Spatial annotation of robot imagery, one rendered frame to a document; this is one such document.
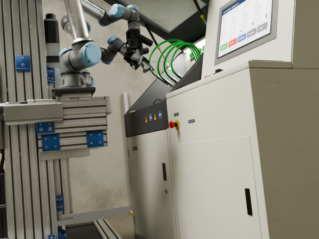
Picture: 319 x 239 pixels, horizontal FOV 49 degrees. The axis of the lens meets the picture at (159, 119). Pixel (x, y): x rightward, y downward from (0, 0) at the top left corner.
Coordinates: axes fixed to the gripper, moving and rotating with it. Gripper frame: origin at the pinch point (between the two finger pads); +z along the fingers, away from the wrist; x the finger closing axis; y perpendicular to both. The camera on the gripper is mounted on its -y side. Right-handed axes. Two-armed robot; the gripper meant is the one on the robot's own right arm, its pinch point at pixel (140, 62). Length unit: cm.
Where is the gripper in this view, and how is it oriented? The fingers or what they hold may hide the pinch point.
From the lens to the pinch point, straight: 216.6
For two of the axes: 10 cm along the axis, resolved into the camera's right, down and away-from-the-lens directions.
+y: -9.0, 0.5, -4.3
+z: 1.0, 9.9, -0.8
